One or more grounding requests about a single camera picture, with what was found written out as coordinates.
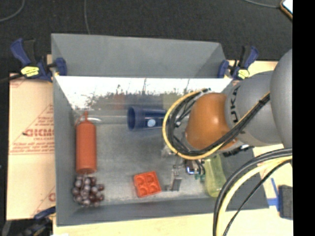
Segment yellow-green clear plastic bottle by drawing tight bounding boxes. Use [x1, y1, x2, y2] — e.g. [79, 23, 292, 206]
[204, 155, 227, 198]

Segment brown cardboard board, red print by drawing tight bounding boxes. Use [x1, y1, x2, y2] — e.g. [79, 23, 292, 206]
[6, 72, 57, 221]

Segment red squeeze bottle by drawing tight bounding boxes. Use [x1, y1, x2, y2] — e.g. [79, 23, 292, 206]
[75, 111, 97, 175]

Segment purple toy grape bunch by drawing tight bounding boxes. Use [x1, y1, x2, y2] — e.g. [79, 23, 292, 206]
[71, 175, 105, 207]

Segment dark blue cup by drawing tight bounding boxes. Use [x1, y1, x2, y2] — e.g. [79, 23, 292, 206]
[127, 106, 168, 132]

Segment grey metal bin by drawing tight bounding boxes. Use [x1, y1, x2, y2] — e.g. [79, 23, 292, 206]
[51, 33, 269, 226]

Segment orange toy building brick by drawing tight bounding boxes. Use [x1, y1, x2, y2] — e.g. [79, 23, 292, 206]
[133, 171, 162, 198]

